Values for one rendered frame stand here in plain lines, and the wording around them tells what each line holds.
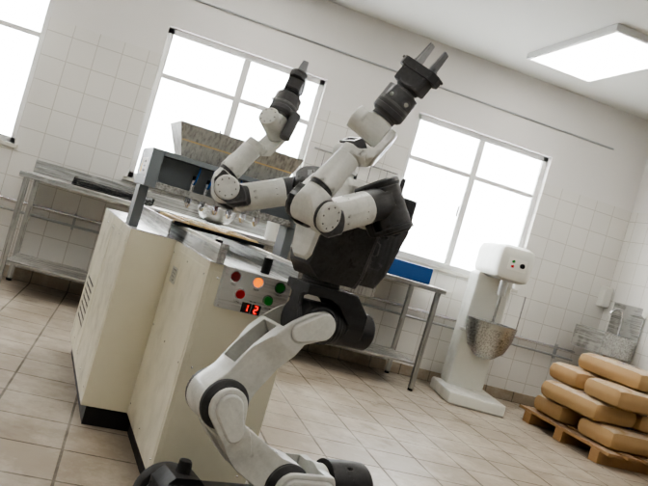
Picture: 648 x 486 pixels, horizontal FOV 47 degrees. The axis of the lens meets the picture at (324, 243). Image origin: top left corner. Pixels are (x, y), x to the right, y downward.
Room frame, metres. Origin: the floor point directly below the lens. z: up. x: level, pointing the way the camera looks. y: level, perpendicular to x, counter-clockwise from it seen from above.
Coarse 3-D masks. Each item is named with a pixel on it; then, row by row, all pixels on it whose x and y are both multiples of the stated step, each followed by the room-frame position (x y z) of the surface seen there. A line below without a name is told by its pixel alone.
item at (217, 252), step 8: (176, 232) 3.21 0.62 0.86; (184, 232) 3.06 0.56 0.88; (192, 232) 2.91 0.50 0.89; (184, 240) 3.02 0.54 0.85; (192, 240) 2.88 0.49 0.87; (200, 240) 2.76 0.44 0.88; (208, 240) 2.63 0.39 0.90; (192, 248) 2.85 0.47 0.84; (200, 248) 2.73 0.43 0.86; (208, 248) 2.60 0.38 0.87; (216, 248) 2.50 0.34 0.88; (224, 248) 2.46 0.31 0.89; (208, 256) 2.57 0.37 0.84; (216, 256) 2.47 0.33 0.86; (224, 256) 2.47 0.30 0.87
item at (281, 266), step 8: (200, 232) 4.15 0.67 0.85; (224, 240) 3.62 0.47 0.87; (232, 240) 3.47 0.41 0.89; (232, 248) 3.44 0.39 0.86; (240, 248) 3.32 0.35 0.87; (248, 248) 3.21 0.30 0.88; (256, 248) 3.09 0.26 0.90; (248, 256) 3.17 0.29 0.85; (256, 256) 3.06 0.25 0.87; (264, 256) 2.97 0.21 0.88; (272, 256) 2.88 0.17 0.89; (280, 256) 2.88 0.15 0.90; (272, 264) 2.85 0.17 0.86; (280, 264) 2.77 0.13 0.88; (288, 264) 2.68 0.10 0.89; (280, 272) 2.75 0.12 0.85; (288, 272) 2.66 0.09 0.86; (296, 272) 2.59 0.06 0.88
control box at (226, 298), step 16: (224, 272) 2.48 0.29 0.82; (240, 272) 2.50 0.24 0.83; (224, 288) 2.48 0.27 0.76; (240, 288) 2.50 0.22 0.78; (256, 288) 2.52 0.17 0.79; (272, 288) 2.54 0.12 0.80; (288, 288) 2.56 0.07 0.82; (224, 304) 2.49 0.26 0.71; (240, 304) 2.51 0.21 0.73; (256, 304) 2.53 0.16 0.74; (272, 304) 2.55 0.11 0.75
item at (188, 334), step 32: (192, 256) 2.76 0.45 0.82; (192, 288) 2.62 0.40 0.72; (160, 320) 2.98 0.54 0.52; (192, 320) 2.51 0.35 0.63; (224, 320) 2.52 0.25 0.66; (160, 352) 2.82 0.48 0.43; (192, 352) 2.50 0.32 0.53; (160, 384) 2.68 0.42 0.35; (128, 416) 3.07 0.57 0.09; (160, 416) 2.55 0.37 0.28; (192, 416) 2.52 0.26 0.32; (256, 416) 2.60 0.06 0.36; (160, 448) 2.49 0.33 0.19; (192, 448) 2.53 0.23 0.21; (224, 480) 2.58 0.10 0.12
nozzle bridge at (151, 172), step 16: (144, 160) 3.23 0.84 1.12; (160, 160) 3.07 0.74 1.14; (176, 160) 3.17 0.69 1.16; (192, 160) 3.12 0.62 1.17; (144, 176) 3.09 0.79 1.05; (160, 176) 3.16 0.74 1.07; (176, 176) 3.19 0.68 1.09; (192, 176) 3.21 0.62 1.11; (208, 176) 3.24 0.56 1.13; (240, 176) 3.20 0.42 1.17; (144, 192) 3.17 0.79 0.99; (176, 192) 3.15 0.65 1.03; (192, 192) 3.17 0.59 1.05; (208, 192) 3.24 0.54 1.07; (272, 208) 3.35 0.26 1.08; (128, 224) 3.16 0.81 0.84; (288, 224) 3.33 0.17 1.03; (288, 240) 3.41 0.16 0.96
